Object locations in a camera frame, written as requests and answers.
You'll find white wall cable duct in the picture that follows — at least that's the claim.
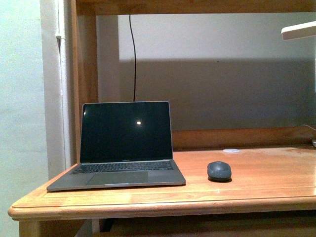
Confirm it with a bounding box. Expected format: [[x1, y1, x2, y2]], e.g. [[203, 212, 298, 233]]
[[40, 0, 74, 178]]

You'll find white desk lamp head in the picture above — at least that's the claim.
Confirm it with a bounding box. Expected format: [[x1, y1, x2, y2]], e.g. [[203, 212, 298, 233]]
[[281, 21, 316, 40]]

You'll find wooden desk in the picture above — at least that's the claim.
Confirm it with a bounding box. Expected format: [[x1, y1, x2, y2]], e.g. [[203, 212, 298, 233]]
[[8, 0, 316, 237]]

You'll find white desk grommet cover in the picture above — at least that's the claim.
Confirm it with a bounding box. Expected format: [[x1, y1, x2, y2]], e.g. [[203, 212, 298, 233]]
[[223, 149, 240, 153]]

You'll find grey open laptop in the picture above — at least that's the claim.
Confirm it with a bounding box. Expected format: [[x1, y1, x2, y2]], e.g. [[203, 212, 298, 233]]
[[47, 101, 186, 192]]

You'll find black hanging wall cable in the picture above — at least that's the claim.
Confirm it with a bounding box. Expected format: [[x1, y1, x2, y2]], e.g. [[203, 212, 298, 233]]
[[129, 14, 137, 102]]

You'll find dark grey logi mouse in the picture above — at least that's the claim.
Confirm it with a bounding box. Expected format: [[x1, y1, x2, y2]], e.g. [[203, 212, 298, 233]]
[[207, 161, 232, 182]]

